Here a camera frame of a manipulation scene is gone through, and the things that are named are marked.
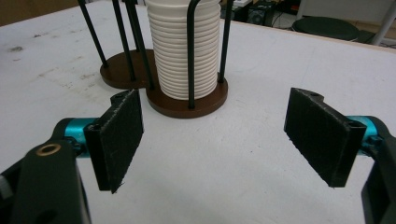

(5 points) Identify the black speaker box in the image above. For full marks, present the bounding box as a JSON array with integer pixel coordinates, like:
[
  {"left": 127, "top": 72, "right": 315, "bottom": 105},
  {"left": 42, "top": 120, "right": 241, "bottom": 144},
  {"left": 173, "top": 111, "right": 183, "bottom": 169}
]
[{"left": 247, "top": 3, "right": 276, "bottom": 27}]

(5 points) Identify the round black stool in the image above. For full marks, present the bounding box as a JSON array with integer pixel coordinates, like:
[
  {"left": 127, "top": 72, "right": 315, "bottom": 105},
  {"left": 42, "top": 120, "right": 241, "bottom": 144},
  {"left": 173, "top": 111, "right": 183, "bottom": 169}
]
[{"left": 291, "top": 16, "right": 361, "bottom": 42}]

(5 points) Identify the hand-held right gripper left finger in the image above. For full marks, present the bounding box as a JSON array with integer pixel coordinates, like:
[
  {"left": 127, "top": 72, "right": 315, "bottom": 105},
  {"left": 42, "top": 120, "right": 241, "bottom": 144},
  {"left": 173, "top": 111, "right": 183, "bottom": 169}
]
[{"left": 53, "top": 89, "right": 145, "bottom": 194}]

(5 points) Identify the white metal stand leg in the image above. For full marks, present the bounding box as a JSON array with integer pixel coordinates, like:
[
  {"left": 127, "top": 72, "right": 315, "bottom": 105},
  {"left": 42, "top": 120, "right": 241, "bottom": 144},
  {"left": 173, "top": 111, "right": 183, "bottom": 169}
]
[{"left": 371, "top": 0, "right": 396, "bottom": 47}]

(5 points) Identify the stack of white paper cups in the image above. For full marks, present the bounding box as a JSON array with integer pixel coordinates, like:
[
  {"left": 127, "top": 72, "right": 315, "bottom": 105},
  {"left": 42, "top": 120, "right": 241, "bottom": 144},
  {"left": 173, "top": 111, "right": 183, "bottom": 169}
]
[{"left": 145, "top": 0, "right": 221, "bottom": 101}]

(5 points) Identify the brown cup holder rack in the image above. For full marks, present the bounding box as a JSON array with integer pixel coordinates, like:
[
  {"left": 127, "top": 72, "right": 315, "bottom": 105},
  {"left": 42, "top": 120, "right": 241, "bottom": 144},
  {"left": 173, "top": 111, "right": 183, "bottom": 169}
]
[{"left": 78, "top": 0, "right": 235, "bottom": 119}]

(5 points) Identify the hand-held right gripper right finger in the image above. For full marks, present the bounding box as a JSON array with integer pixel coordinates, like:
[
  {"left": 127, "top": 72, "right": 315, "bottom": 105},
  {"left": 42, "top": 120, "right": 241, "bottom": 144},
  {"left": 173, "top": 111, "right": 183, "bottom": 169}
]
[{"left": 283, "top": 87, "right": 387, "bottom": 189}]

